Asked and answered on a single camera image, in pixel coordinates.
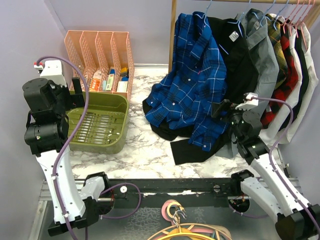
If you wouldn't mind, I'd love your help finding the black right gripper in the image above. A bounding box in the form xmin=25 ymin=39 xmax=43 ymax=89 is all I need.
xmin=211 ymin=99 xmax=251 ymax=142

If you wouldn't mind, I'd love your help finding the blue plaid shirt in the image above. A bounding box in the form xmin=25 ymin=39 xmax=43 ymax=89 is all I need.
xmin=145 ymin=11 xmax=227 ymax=152

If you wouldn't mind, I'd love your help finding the light blue wire hanger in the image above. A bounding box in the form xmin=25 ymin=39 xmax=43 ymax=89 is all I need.
xmin=195 ymin=0 xmax=213 ymax=29

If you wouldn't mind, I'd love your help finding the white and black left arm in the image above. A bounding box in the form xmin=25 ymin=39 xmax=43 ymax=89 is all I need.
xmin=22 ymin=78 xmax=111 ymax=237

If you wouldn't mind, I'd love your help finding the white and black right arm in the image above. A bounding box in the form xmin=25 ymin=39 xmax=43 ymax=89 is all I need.
xmin=211 ymin=94 xmax=320 ymax=240

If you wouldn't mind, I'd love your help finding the black shirt on hanger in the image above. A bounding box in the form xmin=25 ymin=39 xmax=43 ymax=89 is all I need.
xmin=142 ymin=12 xmax=258 ymax=165
xmin=281 ymin=25 xmax=309 ymax=123

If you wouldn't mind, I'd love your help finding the white shirt on hanger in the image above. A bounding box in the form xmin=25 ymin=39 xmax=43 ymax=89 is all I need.
xmin=260 ymin=18 xmax=303 ymax=145

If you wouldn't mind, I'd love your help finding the red plaid shirt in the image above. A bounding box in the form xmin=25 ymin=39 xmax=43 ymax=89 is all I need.
xmin=259 ymin=23 xmax=300 ymax=130

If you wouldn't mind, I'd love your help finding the grey shirt on hanger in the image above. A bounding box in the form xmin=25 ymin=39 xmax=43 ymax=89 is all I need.
xmin=215 ymin=8 xmax=280 ymax=159

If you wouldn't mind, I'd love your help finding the yellow plaid shirt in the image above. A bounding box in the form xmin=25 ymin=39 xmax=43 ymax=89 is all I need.
xmin=265 ymin=14 xmax=288 ymax=91

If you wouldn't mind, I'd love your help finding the green plastic basin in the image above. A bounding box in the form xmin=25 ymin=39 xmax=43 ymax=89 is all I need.
xmin=69 ymin=92 xmax=129 ymax=155

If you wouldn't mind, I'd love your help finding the pink mesh file organizer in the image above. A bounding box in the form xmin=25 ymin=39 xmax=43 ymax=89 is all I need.
xmin=64 ymin=30 xmax=135 ymax=100

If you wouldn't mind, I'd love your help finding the bundle of coloured hangers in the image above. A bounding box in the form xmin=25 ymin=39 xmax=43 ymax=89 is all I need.
xmin=147 ymin=199 xmax=233 ymax=240

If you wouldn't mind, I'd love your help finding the wooden clothes rack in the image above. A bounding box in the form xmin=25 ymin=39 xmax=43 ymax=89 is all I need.
xmin=168 ymin=0 xmax=320 ymax=72

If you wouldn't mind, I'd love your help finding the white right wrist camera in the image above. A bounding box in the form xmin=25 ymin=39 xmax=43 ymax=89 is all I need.
xmin=235 ymin=92 xmax=259 ymax=111

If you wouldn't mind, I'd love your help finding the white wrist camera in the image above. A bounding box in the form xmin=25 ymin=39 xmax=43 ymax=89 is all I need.
xmin=235 ymin=92 xmax=259 ymax=111
xmin=33 ymin=60 xmax=67 ymax=87

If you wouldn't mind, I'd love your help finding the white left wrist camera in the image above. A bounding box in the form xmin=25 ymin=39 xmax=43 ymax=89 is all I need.
xmin=33 ymin=60 xmax=67 ymax=87

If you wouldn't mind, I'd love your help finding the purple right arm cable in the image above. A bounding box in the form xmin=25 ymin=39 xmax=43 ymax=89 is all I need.
xmin=228 ymin=96 xmax=320 ymax=233

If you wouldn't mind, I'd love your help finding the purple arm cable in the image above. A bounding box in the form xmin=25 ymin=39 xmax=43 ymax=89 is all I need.
xmin=228 ymin=96 xmax=320 ymax=233
xmin=36 ymin=56 xmax=142 ymax=240

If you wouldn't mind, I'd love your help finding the black mounting rail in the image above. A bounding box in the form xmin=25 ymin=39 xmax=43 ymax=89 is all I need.
xmin=109 ymin=177 xmax=242 ymax=209

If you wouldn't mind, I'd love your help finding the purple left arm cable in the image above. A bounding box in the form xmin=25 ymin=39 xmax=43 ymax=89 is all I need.
xmin=36 ymin=56 xmax=142 ymax=240

